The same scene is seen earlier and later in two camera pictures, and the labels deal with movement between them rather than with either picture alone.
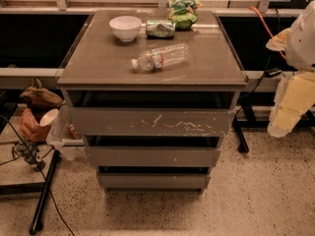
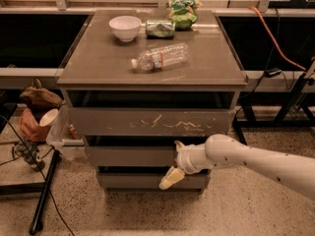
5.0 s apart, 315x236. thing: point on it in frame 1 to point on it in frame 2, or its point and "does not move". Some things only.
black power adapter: x=274 y=72 does not move
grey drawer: x=146 y=156 does not move
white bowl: x=125 y=27 does not move
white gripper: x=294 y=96 to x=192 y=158
